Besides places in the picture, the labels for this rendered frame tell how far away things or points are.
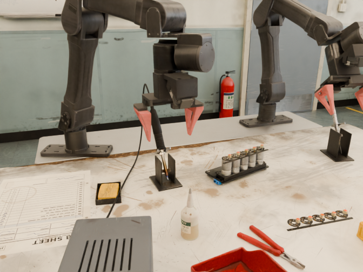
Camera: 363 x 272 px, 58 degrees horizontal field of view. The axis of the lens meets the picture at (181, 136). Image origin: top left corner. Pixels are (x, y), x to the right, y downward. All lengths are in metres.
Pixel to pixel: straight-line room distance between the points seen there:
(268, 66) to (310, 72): 3.03
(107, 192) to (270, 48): 0.75
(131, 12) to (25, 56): 2.62
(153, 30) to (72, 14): 0.24
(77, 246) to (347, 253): 0.45
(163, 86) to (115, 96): 2.70
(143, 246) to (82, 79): 0.54
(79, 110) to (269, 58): 0.67
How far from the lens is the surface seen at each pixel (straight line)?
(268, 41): 1.21
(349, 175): 0.95
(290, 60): 4.03
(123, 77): 3.33
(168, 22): 0.66
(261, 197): 0.77
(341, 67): 1.00
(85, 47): 0.86
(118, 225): 0.51
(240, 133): 1.15
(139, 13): 0.69
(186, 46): 0.64
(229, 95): 3.53
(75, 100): 0.91
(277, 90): 1.21
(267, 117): 1.25
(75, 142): 0.98
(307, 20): 1.09
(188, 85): 0.61
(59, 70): 3.28
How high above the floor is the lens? 1.14
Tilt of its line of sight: 21 degrees down
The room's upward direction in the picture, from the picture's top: straight up
